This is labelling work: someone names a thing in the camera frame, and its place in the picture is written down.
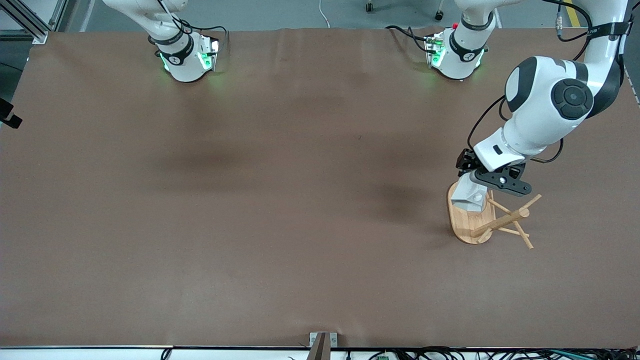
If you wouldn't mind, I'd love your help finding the white angular cup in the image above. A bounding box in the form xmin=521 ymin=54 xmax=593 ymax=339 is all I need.
xmin=450 ymin=171 xmax=490 ymax=214

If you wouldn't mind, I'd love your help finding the wooden cup rack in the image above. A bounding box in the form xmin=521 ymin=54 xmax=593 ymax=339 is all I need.
xmin=446 ymin=180 xmax=543 ymax=250

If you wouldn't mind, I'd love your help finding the brown table cover mat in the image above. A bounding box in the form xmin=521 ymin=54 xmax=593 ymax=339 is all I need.
xmin=0 ymin=27 xmax=640 ymax=350

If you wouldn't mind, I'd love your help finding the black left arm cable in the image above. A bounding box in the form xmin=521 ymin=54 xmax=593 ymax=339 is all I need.
xmin=467 ymin=94 xmax=565 ymax=165

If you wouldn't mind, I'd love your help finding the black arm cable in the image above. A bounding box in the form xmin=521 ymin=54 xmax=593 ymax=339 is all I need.
xmin=467 ymin=94 xmax=565 ymax=165
xmin=177 ymin=19 xmax=229 ymax=37

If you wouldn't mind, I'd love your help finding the black cable bundle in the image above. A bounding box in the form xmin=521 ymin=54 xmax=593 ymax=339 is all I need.
xmin=345 ymin=346 xmax=640 ymax=360

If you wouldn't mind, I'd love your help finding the metal table edge bracket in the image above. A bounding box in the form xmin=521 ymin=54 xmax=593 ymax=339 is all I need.
xmin=308 ymin=331 xmax=339 ymax=360

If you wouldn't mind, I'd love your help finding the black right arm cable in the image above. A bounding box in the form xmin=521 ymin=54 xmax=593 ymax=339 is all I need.
xmin=177 ymin=19 xmax=229 ymax=37

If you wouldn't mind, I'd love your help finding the aluminium frame post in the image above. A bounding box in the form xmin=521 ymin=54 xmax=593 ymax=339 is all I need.
xmin=0 ymin=0 xmax=51 ymax=45

